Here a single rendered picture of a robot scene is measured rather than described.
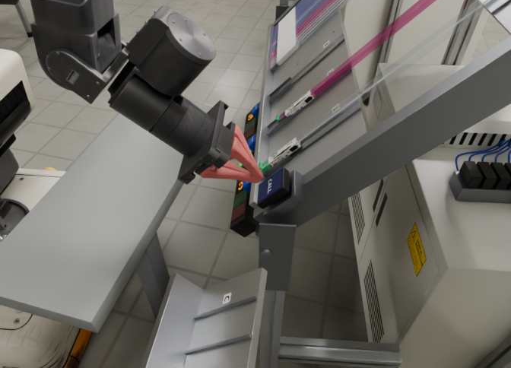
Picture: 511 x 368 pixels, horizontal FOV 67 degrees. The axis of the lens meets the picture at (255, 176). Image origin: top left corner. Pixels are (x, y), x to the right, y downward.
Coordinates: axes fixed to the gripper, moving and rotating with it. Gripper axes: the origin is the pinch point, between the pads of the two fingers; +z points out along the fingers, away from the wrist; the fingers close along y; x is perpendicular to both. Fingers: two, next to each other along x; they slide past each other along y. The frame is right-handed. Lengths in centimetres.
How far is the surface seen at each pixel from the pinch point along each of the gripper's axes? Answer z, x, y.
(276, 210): 4.7, 0.8, -2.5
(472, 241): 40.5, -11.1, 5.7
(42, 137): -26, 134, 106
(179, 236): 32, 81, 50
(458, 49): 50, -26, 71
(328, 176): 7.1, -6.5, 0.4
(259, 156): 5.4, 5.8, 13.2
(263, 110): 5.4, 5.7, 26.8
